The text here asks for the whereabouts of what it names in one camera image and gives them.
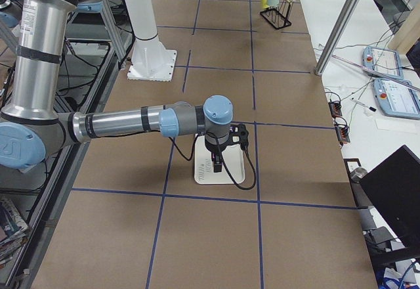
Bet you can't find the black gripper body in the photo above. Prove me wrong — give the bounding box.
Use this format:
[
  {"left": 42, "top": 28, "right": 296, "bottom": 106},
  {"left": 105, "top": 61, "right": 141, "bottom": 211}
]
[{"left": 205, "top": 133, "right": 230, "bottom": 164}]

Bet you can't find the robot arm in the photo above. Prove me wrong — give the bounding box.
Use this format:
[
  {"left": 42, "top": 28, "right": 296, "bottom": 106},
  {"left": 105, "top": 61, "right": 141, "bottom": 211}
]
[{"left": 1, "top": 0, "right": 234, "bottom": 169}]

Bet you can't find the yellow cup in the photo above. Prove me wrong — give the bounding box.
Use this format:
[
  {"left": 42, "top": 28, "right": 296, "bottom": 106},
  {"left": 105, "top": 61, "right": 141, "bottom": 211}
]
[{"left": 260, "top": 0, "right": 268, "bottom": 10}]

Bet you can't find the white bear tray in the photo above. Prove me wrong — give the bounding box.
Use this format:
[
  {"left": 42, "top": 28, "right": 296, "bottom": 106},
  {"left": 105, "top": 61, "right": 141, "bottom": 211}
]
[{"left": 194, "top": 136, "right": 245, "bottom": 185}]

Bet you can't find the orange connector box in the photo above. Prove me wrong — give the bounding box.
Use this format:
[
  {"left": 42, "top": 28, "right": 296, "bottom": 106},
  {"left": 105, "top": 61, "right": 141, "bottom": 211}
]
[
  {"left": 335, "top": 124, "right": 350, "bottom": 145},
  {"left": 328, "top": 100, "right": 342, "bottom": 118}
]

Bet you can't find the upper teach pendant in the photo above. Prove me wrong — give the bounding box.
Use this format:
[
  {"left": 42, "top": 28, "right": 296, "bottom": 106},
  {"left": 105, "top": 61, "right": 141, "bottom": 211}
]
[{"left": 362, "top": 46, "right": 404, "bottom": 79}]

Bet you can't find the teach pendant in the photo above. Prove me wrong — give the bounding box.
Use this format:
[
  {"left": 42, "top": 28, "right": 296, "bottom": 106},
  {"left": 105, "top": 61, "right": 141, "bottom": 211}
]
[
  {"left": 362, "top": 46, "right": 404, "bottom": 79},
  {"left": 373, "top": 78, "right": 419, "bottom": 120}
]

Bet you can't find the steel cylinder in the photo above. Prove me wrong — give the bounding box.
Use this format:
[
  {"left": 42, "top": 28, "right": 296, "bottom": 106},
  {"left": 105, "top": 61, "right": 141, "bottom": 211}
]
[{"left": 349, "top": 167, "right": 368, "bottom": 183}]

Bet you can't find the black marker pen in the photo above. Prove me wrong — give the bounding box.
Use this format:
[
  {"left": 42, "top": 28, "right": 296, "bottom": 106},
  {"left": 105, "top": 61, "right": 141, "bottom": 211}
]
[{"left": 351, "top": 98, "right": 377, "bottom": 112}]

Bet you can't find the lower teach pendant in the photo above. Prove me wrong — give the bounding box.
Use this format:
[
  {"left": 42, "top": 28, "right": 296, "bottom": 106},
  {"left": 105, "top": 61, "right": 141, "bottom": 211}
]
[{"left": 373, "top": 78, "right": 419, "bottom": 120}]

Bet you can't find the black laptop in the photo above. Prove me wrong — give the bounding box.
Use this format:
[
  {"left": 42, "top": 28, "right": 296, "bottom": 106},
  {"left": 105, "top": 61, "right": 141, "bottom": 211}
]
[{"left": 360, "top": 145, "right": 419, "bottom": 247}]

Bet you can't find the magazine stack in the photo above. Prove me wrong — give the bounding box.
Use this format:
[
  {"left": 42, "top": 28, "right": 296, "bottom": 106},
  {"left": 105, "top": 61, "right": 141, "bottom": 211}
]
[{"left": 1, "top": 195, "right": 29, "bottom": 268}]

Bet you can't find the black camera cable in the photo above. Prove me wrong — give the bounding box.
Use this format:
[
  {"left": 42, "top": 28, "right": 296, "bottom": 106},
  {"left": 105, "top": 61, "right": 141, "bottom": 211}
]
[{"left": 169, "top": 133, "right": 257, "bottom": 191}]

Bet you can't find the black wire cup rack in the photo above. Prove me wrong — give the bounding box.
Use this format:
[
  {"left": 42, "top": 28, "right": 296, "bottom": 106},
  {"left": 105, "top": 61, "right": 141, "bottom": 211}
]
[{"left": 259, "top": 0, "right": 294, "bottom": 30}]

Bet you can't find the aluminium frame post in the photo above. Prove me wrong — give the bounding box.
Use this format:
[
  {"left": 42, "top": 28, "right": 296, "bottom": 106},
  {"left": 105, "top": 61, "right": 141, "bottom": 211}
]
[{"left": 314, "top": 0, "right": 359, "bottom": 76}]

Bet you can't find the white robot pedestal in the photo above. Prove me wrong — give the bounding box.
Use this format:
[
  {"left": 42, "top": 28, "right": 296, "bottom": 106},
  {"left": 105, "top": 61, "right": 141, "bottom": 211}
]
[{"left": 125, "top": 0, "right": 177, "bottom": 81}]

